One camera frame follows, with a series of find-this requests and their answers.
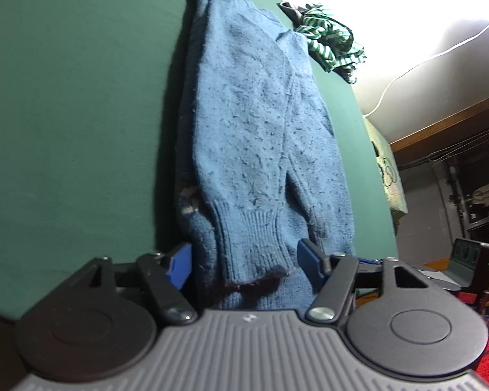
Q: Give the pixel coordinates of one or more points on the pale green printed cloth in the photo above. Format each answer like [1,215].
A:
[391,171]

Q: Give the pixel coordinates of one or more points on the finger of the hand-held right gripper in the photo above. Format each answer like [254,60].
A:
[368,260]

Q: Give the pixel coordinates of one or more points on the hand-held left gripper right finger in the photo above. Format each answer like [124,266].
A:
[309,260]

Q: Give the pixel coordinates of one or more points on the dark shelf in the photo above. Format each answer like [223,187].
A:
[472,211]

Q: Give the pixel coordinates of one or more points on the blue knit sweater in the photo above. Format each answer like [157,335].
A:
[252,130]

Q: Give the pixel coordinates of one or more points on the green white striped garment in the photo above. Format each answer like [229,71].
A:
[291,10]

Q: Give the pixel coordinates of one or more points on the wooden door frame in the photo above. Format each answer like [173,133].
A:
[452,122]

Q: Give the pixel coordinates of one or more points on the green bed sheet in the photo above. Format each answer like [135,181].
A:
[73,110]

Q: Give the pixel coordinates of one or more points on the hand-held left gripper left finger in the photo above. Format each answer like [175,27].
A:
[180,264]

